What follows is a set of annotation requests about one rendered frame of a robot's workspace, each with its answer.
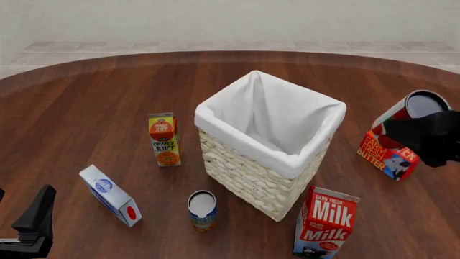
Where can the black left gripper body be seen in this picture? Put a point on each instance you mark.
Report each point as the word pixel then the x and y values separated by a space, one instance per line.
pixel 21 246

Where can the red and white milk carton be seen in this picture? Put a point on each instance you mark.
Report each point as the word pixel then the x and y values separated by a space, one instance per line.
pixel 327 221

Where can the white box with blue print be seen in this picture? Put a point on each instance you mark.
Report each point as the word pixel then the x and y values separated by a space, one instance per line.
pixel 108 194

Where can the orange juice carton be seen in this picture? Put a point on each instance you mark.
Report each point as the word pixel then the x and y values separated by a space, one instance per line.
pixel 166 140

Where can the red butter box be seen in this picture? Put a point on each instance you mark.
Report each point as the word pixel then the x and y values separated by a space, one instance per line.
pixel 375 155

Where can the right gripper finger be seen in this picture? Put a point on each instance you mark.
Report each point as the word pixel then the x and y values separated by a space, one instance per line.
pixel 440 115
pixel 404 130

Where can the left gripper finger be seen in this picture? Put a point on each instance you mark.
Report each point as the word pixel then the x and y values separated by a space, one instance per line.
pixel 37 213
pixel 1 194

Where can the red tomato sauce tin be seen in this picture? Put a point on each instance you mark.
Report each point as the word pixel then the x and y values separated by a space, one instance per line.
pixel 427 103

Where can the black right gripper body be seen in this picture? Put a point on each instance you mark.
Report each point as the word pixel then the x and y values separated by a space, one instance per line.
pixel 442 145

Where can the wicker basket with white lining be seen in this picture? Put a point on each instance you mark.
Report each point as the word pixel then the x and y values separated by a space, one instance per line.
pixel 248 178

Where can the blue and yellow tin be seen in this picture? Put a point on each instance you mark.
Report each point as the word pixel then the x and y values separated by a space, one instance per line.
pixel 202 205

